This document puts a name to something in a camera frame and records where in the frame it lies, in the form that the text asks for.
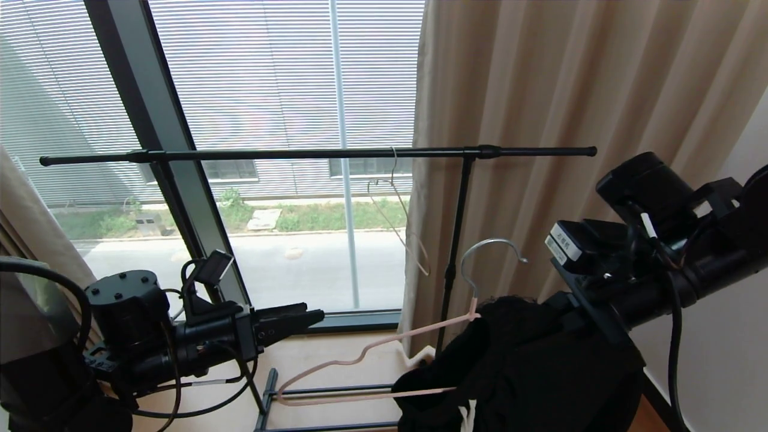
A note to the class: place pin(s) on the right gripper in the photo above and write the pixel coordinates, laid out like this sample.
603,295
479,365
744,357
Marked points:
636,300

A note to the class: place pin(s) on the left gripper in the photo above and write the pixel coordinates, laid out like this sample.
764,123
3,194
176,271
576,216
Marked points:
216,339

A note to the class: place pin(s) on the pink clothes hanger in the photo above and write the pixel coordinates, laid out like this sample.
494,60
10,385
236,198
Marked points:
394,157
384,343

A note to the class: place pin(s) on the black knitted shorts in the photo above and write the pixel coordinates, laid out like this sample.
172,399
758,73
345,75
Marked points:
528,372

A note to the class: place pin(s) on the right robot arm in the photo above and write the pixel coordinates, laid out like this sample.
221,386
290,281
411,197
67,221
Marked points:
648,180

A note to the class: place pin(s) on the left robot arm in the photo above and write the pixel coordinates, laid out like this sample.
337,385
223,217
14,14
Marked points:
126,306

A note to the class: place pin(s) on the black clothes rack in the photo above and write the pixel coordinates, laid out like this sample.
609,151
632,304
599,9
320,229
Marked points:
300,154

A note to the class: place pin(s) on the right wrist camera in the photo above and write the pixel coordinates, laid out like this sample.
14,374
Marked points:
576,237

